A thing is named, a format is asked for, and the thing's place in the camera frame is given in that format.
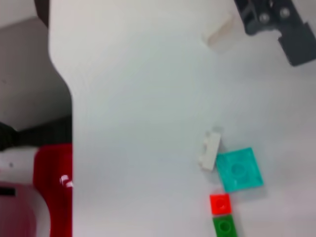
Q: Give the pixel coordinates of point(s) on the white toy brick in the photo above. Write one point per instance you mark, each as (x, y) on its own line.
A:
(211, 151)

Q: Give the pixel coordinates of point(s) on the green two-stud toy brick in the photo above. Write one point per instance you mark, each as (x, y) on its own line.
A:
(224, 227)

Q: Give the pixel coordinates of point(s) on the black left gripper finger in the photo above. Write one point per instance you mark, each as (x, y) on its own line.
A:
(296, 42)

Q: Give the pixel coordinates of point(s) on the small red toy brick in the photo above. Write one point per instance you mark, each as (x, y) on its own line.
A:
(220, 203)

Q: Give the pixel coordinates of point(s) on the translucent clear toy brick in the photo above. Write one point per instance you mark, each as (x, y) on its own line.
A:
(218, 32)

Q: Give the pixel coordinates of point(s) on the cyan square toy brick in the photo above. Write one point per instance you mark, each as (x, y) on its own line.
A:
(238, 170)

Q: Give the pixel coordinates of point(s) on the red glossy curved panel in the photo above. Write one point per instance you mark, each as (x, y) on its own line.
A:
(59, 197)

